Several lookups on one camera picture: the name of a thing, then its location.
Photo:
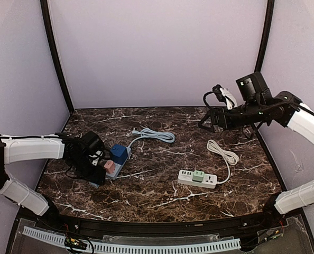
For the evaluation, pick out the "light blue power strip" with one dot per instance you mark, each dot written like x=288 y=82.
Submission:
x=118 y=168

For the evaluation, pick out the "black front rail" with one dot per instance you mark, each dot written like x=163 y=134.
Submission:
x=234 y=226

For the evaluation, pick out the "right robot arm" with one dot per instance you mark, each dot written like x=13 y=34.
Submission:
x=261 y=107

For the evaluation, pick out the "white power strip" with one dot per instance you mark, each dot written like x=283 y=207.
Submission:
x=185 y=177

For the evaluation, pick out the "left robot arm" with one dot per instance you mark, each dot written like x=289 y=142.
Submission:
x=81 y=154

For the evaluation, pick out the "green plug adapter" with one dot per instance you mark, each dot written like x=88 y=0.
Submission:
x=198 y=176

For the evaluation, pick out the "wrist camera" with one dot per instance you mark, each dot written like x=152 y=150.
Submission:
x=224 y=95
x=92 y=142

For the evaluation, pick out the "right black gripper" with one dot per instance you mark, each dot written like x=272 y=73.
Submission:
x=216 y=120

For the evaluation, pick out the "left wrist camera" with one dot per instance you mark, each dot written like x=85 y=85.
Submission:
x=92 y=142

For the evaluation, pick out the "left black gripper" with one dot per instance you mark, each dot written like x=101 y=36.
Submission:
x=94 y=171

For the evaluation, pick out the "pink plug adapter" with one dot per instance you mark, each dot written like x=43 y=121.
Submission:
x=109 y=166

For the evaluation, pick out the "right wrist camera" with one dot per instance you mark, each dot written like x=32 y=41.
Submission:
x=224 y=95

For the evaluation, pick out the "blue cube socket adapter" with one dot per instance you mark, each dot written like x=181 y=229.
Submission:
x=119 y=154

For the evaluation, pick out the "light blue plug adapter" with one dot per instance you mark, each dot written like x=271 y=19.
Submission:
x=94 y=185

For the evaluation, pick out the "black frame post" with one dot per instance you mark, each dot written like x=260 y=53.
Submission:
x=265 y=35
x=54 y=55

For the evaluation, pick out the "left black frame post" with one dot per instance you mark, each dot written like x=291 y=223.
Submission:
x=54 y=55

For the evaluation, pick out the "grey slotted cable duct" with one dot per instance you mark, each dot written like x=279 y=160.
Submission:
x=133 y=245

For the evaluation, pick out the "right black frame post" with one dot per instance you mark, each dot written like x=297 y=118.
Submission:
x=265 y=35

